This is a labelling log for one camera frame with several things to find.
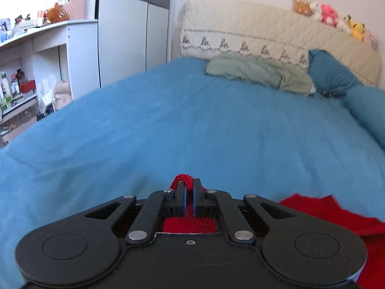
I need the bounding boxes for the red knit sweater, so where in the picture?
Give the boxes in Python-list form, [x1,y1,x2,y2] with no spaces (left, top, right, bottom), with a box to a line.
[161,193,384,288]

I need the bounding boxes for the blue bed sheet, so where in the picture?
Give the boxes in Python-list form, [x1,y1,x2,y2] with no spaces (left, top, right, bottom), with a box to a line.
[1,58,384,288]

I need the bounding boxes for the green pillow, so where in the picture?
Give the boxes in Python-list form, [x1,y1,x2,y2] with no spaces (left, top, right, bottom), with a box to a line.
[205,53,316,97]

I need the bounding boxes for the beige bag under desk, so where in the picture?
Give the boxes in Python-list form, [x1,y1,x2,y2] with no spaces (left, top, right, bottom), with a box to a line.
[52,81,72,111]

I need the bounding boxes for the dark teal pillow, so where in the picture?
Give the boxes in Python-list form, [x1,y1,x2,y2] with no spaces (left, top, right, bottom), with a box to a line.
[308,49,363,97]

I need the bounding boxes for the cream quilted headboard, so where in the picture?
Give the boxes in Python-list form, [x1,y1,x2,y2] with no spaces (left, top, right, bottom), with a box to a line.
[180,0,382,86]

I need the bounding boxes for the white shelf desk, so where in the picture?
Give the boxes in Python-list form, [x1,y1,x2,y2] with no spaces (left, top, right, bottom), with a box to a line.
[1,20,101,146]

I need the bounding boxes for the red box on shelf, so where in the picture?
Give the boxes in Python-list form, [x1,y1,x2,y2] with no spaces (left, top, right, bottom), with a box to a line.
[19,80,36,94]

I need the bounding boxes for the rolled blue duvet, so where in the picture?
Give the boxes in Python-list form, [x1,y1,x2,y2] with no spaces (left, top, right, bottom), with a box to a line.
[343,86,385,149]

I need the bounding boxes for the white grey wardrobe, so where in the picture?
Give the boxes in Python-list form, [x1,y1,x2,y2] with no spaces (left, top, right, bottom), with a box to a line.
[95,0,170,87]

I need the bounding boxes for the white lotion bottle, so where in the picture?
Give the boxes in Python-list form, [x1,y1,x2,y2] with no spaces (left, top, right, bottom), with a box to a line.
[1,71,12,97]

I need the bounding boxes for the pink ribbed container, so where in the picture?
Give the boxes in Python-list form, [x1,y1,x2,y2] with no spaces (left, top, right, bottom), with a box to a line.
[63,0,87,20]

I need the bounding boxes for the brown bear plush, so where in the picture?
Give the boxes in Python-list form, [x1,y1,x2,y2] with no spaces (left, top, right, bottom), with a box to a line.
[293,0,312,16]

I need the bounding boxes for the orange plush on desk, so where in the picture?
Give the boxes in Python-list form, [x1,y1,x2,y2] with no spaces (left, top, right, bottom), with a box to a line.
[44,3,69,24]

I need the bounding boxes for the small white plush toy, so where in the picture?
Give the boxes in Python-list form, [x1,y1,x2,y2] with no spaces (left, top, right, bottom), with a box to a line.
[336,11,352,35]

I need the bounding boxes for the yellow pikachu plush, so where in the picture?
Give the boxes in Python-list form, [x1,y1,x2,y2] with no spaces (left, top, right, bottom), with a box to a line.
[348,18,365,42]

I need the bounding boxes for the light pink plush toy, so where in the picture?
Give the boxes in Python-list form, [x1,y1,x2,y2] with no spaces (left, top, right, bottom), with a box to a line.
[364,29,378,51]

